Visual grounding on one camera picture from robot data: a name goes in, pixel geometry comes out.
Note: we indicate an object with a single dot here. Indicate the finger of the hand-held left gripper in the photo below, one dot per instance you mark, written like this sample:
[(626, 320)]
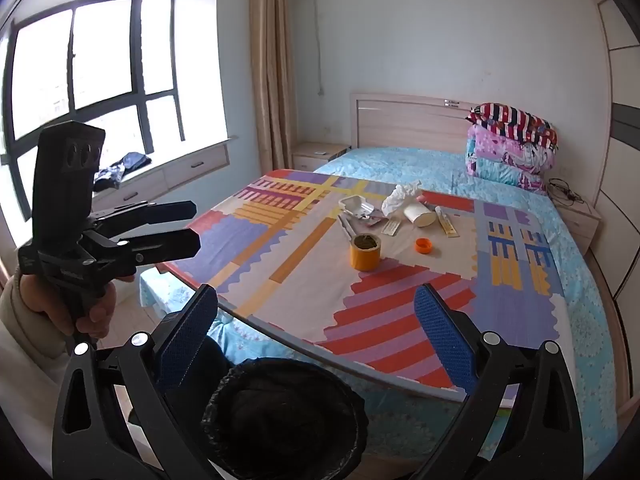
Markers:
[(165, 211), (170, 245)]

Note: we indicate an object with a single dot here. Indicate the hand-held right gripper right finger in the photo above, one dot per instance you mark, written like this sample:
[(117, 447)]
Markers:
[(445, 345)]

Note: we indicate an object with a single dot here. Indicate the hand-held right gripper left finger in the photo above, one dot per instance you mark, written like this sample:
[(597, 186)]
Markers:
[(185, 330)]

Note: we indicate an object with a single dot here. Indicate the orange bottle cap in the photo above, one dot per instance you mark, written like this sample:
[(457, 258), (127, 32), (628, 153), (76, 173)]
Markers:
[(424, 245)]

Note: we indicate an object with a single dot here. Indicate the yellow tape roll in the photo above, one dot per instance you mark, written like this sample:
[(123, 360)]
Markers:
[(365, 257)]

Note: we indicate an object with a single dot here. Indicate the yellow ointment tube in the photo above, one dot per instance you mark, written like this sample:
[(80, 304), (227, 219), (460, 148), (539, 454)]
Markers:
[(446, 222)]

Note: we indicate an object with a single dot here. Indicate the trash bin with black bag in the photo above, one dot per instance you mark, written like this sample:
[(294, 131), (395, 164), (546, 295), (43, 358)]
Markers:
[(280, 410)]

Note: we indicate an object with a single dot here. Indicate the small sachet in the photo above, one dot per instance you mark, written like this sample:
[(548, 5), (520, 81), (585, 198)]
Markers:
[(391, 226)]

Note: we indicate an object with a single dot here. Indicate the white cardboard tube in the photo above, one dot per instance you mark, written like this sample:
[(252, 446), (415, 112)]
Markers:
[(417, 214)]

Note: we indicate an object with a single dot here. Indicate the white tissue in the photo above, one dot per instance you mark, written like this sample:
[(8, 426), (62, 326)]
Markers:
[(400, 197)]

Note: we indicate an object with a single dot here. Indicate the person's left forearm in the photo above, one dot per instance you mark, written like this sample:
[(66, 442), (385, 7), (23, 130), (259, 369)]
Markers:
[(25, 360)]

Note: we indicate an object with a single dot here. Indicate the person's left hand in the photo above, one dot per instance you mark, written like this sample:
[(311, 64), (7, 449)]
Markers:
[(47, 305)]

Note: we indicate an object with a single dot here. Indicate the person's black trousers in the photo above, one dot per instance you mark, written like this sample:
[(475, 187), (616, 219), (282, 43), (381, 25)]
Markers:
[(217, 355)]

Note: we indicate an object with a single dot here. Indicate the window seat drawer cabinet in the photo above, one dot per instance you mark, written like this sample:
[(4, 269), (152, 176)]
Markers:
[(195, 165)]

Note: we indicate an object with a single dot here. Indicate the pile of dark clothes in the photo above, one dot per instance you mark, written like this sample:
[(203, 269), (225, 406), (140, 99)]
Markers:
[(120, 170)]

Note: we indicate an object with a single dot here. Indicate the table with colourful patterned cloth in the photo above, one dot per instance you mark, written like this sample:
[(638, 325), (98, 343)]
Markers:
[(300, 270)]

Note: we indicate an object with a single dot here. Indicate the black framed window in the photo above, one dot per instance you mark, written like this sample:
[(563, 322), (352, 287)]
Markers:
[(100, 45)]

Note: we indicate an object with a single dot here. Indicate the wooden nightstand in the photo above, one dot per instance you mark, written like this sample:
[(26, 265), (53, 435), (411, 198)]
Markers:
[(315, 159), (580, 225)]

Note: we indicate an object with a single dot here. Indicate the blue floral folded quilt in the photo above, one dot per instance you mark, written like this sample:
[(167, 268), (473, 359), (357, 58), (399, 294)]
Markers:
[(505, 175)]

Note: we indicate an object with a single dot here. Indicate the beige curtain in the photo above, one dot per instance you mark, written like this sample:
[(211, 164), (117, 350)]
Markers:
[(270, 60)]

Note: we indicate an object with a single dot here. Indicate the pink folded quilt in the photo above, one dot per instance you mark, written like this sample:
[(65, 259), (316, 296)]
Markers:
[(495, 147)]

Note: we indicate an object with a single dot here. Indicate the wooden bed headboard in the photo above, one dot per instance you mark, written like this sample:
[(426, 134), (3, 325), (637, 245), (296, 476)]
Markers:
[(400, 120)]

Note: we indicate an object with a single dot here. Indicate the striped folded quilt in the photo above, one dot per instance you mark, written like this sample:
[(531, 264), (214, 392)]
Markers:
[(510, 122)]

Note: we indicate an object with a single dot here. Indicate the white wardrobe with grey stripe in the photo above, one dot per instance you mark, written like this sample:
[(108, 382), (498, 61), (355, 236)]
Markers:
[(625, 160)]

